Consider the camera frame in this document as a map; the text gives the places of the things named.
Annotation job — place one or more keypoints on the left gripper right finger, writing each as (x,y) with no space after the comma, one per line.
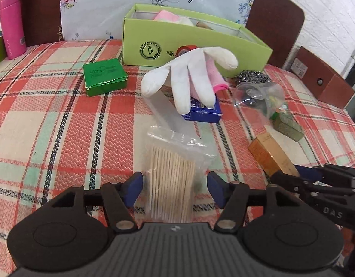
(232,199)

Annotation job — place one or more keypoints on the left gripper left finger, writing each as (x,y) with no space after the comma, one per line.
(118,199)

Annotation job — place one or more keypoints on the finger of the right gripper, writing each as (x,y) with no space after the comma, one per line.
(331,174)
(310,192)

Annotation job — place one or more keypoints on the gold cardboard box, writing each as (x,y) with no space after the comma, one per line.
(270,156)

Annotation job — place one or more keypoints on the olive green small box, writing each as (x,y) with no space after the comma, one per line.
(287,126)

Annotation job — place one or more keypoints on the toothpick bag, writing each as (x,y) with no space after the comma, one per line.
(177,160)

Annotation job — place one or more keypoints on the dark blue box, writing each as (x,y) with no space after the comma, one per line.
(201,113)

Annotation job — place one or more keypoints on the clear plastic cup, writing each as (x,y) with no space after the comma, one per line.
(255,97)

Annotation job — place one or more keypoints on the dark green box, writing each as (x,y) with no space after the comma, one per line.
(102,77)

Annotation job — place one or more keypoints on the steel wool scrubber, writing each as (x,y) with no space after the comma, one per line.
(250,76)

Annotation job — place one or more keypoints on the white glove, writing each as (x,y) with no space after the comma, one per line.
(184,21)
(187,72)

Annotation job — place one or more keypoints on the red tape roll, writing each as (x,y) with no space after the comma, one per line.
(184,49)

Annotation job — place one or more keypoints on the green colourful small box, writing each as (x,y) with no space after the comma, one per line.
(277,103)

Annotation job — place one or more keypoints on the brown cardboard box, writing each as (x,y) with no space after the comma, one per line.
(322,81)

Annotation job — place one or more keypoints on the plaid bed sheet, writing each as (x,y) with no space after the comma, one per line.
(53,136)

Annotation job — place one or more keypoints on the brown wooden headboard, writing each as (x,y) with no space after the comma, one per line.
(276,22)

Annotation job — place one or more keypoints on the light green cardboard box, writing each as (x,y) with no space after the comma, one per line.
(147,42)

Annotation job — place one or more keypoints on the pink thermos bottle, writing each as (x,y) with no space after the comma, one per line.
(12,28)

